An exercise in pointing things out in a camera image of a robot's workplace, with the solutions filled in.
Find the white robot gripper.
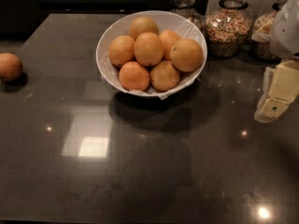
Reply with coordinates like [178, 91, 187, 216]
[254, 0, 299, 123]

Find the right large orange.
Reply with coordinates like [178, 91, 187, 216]
[170, 38, 204, 73]

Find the white bowl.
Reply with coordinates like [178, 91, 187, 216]
[95, 9, 208, 99]

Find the white paper bowl liner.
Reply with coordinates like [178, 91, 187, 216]
[101, 14, 205, 101]

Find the right glass grain jar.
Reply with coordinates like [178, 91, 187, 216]
[249, 0, 288, 63]

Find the middle glass cereal jar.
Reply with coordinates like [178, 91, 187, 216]
[205, 0, 252, 59]

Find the left glass jar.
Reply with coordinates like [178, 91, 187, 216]
[172, 0, 204, 31]

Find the orange on table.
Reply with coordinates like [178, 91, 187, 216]
[0, 53, 23, 82]

